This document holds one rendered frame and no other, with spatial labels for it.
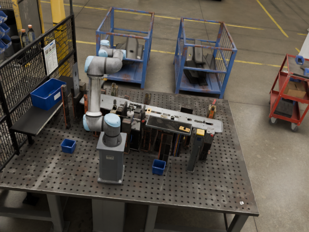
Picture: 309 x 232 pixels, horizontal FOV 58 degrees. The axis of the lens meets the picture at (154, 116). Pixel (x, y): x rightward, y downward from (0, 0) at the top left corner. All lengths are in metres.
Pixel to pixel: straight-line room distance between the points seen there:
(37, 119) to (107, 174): 0.75
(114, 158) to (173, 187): 0.59
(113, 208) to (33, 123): 1.00
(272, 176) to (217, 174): 1.38
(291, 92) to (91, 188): 3.13
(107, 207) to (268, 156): 2.40
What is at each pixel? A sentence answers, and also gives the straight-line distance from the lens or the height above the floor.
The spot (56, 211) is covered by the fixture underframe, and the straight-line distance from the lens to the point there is 2.74.
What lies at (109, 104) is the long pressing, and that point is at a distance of 2.72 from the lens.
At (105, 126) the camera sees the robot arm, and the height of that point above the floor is 1.28.
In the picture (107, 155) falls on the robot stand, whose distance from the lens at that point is 2.19.
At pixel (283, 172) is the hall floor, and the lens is 4.05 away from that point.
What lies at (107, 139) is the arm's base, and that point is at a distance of 2.12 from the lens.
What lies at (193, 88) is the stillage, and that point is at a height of 0.19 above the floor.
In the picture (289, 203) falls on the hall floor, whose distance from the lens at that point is 3.74.
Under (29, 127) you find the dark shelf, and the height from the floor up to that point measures 1.03.
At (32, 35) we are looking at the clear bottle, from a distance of 2.73.
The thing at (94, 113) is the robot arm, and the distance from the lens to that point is 2.03.
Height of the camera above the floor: 2.62
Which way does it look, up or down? 38 degrees down
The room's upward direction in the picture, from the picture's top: 8 degrees clockwise
